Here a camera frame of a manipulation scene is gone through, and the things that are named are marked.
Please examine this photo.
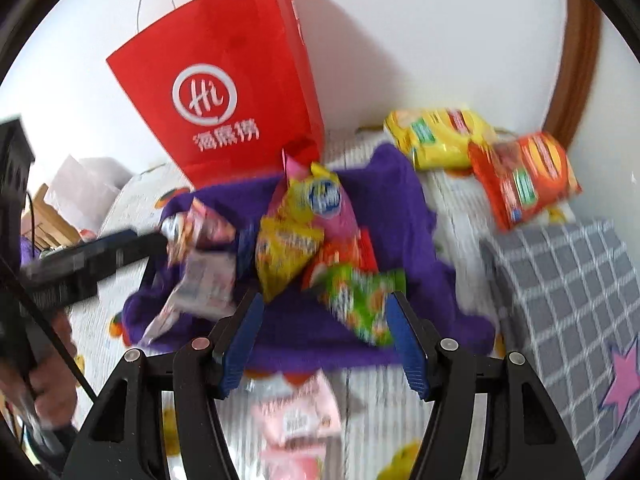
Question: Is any grey checked cushion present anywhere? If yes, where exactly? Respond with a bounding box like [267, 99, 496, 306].
[480, 217, 636, 461]

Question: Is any yellow chip bag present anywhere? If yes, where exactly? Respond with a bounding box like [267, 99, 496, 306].
[384, 108, 496, 171]

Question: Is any wooden rack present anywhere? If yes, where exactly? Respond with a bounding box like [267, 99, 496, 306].
[22, 182, 86, 256]

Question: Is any orange chip bag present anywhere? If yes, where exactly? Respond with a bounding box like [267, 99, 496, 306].
[467, 131, 583, 231]

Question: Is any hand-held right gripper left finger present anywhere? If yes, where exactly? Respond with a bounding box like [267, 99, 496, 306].
[62, 292, 266, 480]

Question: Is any black cable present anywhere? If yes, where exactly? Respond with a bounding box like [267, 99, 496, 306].
[0, 255, 97, 402]

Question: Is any white paper bag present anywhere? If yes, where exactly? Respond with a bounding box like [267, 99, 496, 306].
[47, 155, 133, 233]

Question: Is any small red snack packet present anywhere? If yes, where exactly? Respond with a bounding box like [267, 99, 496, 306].
[162, 197, 236, 261]

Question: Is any green snack packet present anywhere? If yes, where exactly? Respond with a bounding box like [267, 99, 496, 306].
[320, 265, 408, 347]

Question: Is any person's left hand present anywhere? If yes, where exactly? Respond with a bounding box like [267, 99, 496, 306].
[29, 310, 79, 431]

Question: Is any purple cloth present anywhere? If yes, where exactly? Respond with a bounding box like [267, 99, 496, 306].
[122, 142, 496, 373]

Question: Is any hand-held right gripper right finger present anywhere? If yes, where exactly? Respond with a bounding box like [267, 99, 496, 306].
[386, 291, 586, 480]

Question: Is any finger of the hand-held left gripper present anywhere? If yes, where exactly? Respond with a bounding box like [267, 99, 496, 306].
[37, 229, 138, 266]
[95, 234, 171, 275]

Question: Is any pink yellow pyramid snack packet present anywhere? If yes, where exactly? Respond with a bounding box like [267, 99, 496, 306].
[262, 149, 362, 261]

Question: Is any brown wooden door frame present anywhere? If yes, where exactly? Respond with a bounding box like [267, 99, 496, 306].
[542, 0, 602, 148]

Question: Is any red paper bag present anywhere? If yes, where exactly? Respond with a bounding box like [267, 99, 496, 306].
[106, 0, 325, 190]

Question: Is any white pink snack packet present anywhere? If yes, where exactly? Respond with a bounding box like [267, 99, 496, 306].
[145, 250, 238, 343]

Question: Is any fruit printed tablecloth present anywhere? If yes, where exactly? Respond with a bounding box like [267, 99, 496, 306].
[65, 127, 576, 480]

